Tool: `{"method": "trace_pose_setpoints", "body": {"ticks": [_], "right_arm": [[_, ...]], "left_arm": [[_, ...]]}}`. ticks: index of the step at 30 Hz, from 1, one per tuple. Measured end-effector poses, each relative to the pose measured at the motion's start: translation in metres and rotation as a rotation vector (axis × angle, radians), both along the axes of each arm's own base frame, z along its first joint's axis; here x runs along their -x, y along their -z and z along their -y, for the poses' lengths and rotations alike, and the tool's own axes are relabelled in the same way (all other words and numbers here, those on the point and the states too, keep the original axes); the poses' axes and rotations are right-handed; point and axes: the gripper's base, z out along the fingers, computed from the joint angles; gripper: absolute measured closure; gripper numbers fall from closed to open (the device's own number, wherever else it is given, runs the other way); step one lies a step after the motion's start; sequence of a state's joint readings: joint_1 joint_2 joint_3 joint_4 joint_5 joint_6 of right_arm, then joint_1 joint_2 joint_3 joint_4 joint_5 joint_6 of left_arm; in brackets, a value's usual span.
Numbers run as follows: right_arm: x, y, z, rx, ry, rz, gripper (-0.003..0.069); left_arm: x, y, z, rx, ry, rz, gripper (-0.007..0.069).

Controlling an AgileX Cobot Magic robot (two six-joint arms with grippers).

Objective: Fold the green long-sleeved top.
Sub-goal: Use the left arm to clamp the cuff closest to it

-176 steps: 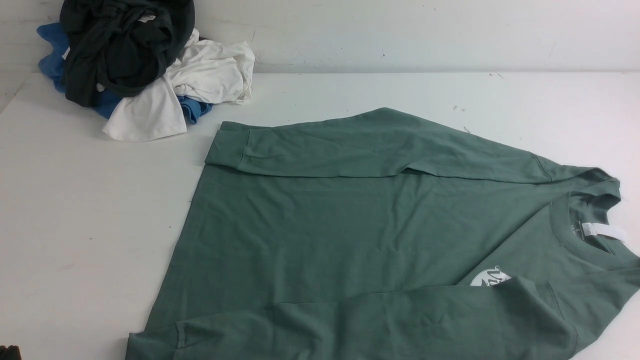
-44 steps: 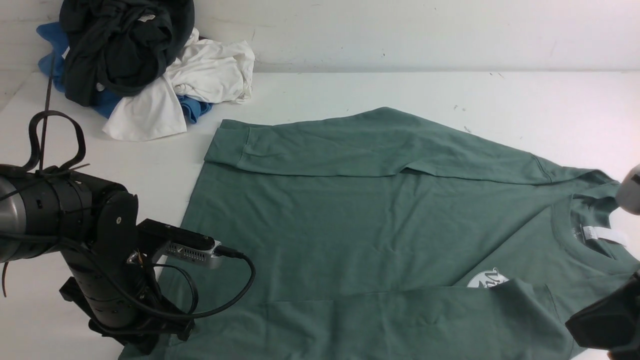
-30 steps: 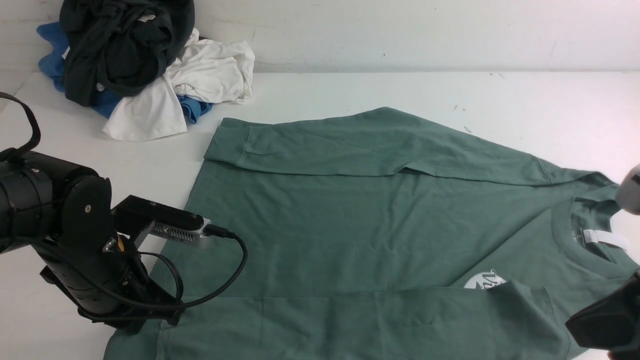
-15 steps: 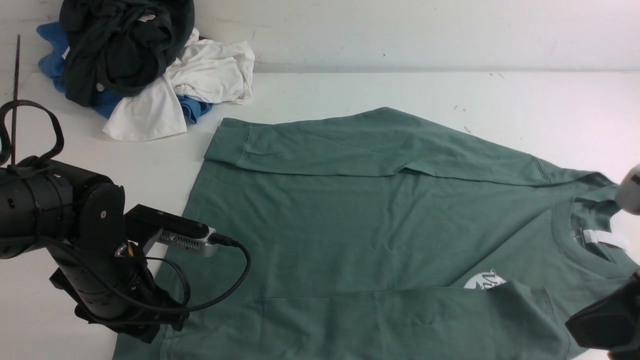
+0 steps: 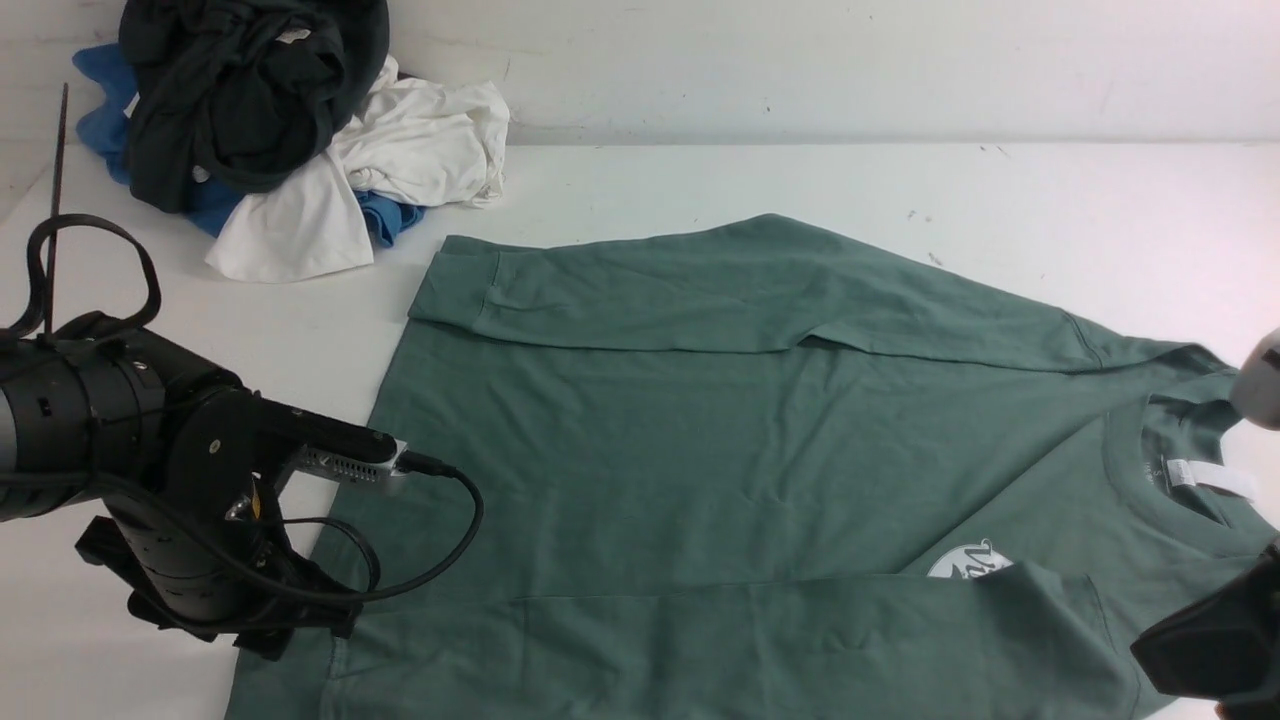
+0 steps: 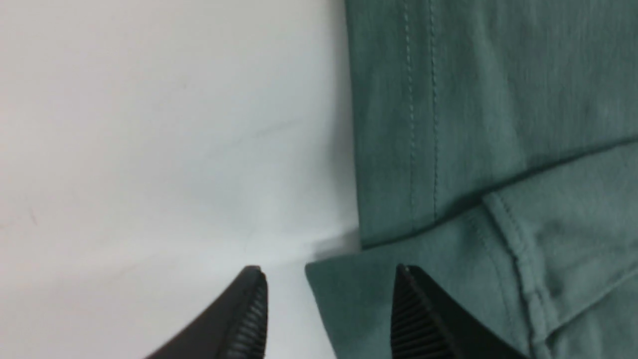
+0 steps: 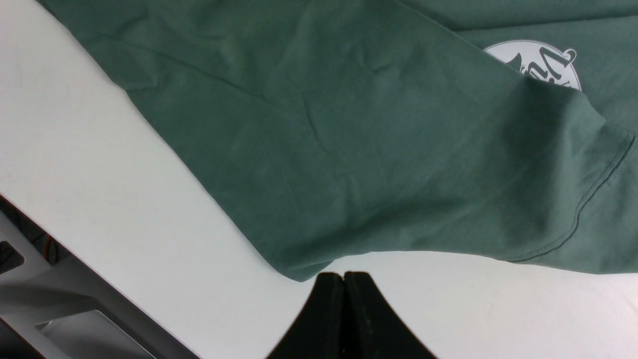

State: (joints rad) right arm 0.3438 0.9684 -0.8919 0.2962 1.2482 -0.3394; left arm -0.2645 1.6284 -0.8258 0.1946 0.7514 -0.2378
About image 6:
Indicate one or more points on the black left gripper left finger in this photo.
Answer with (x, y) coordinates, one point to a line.
(234, 326)

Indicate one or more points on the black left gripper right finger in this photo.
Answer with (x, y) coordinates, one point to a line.
(427, 323)

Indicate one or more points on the green long-sleeved shirt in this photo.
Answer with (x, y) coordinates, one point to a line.
(496, 148)

